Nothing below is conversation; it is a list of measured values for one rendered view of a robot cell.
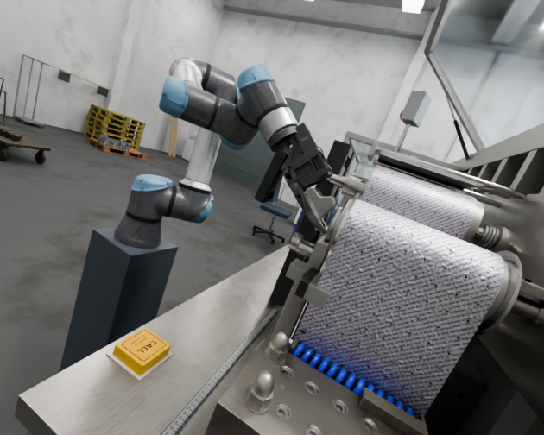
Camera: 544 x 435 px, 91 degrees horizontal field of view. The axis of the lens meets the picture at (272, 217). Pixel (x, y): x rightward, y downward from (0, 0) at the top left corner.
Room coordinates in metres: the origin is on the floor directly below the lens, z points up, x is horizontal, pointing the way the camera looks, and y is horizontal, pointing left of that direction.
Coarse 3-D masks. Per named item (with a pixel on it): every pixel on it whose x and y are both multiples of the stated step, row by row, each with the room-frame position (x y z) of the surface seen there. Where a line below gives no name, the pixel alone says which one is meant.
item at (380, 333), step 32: (352, 288) 0.43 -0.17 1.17; (384, 288) 0.42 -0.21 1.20; (320, 320) 0.44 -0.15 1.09; (352, 320) 0.42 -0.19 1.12; (384, 320) 0.41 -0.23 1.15; (416, 320) 0.40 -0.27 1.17; (448, 320) 0.39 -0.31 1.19; (320, 352) 0.43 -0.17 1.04; (352, 352) 0.42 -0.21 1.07; (384, 352) 0.40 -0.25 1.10; (416, 352) 0.39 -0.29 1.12; (448, 352) 0.38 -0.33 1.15; (384, 384) 0.40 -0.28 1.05; (416, 384) 0.39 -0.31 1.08; (416, 416) 0.38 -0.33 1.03
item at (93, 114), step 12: (96, 108) 7.97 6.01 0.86; (96, 120) 7.73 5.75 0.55; (108, 120) 7.67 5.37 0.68; (120, 120) 7.97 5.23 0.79; (132, 120) 8.80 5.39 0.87; (84, 132) 7.89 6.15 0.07; (96, 132) 7.76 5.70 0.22; (108, 132) 8.06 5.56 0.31; (120, 132) 8.16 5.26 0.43; (132, 132) 8.80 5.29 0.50; (132, 144) 8.52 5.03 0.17
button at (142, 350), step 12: (132, 336) 0.44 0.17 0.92; (144, 336) 0.45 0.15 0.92; (156, 336) 0.46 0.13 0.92; (120, 348) 0.40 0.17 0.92; (132, 348) 0.41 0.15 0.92; (144, 348) 0.42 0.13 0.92; (156, 348) 0.43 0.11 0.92; (168, 348) 0.44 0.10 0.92; (120, 360) 0.40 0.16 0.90; (132, 360) 0.39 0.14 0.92; (144, 360) 0.39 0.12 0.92; (156, 360) 0.42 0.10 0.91; (144, 372) 0.39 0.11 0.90
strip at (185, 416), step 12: (276, 312) 0.74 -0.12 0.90; (264, 324) 0.67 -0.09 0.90; (252, 336) 0.60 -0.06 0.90; (240, 348) 0.54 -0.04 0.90; (228, 360) 0.49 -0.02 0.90; (216, 372) 0.45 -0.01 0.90; (228, 372) 0.46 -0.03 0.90; (216, 384) 0.43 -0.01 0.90; (204, 396) 0.39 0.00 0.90; (192, 408) 0.36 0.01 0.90; (180, 420) 0.34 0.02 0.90; (168, 432) 0.32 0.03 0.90
